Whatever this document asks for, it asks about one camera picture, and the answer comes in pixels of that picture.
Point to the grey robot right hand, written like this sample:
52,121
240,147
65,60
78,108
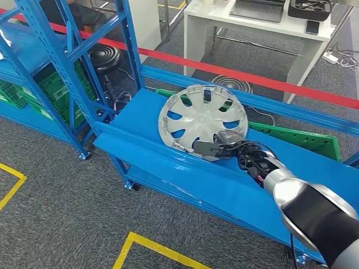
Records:
230,137

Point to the silver plastic hubcap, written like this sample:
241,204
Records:
202,118

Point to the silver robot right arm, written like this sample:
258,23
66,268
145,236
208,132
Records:
317,215

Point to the blue metal shelf rack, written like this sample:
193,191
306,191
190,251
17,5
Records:
25,52
168,167

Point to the black ribbed round disc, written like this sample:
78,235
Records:
233,84

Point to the red barrier tape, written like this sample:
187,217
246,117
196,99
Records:
252,80

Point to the green plastic crate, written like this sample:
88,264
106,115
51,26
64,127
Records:
11,96
294,139
59,93
165,93

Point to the white desk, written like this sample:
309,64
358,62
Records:
196,41

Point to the grey laptop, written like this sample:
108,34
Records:
256,11

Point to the clear plastic dish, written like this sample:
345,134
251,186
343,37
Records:
202,6

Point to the steel tube table leg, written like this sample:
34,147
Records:
341,29
167,18

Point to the white power strip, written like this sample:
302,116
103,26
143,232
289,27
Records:
331,57

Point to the white cabinet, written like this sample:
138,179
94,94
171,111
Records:
146,26

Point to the yellow floor tape square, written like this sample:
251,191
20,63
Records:
134,237

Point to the black round stool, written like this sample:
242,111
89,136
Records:
105,57

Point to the person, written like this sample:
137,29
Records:
84,16

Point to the black right wrist camera bracket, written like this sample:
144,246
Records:
203,147

